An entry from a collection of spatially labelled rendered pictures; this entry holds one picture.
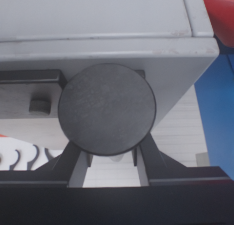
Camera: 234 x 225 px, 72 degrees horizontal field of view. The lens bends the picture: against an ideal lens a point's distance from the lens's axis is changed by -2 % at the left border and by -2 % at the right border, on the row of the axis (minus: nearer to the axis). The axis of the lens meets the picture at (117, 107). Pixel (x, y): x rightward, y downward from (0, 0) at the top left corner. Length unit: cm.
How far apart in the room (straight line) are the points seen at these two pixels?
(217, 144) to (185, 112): 170
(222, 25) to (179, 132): 188
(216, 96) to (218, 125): 7
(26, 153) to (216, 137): 193
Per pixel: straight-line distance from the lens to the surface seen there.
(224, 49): 30
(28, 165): 204
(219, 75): 44
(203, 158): 91
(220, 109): 43
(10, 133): 30
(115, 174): 188
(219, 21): 20
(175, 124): 206
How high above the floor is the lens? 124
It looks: 21 degrees down
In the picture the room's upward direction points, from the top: 179 degrees clockwise
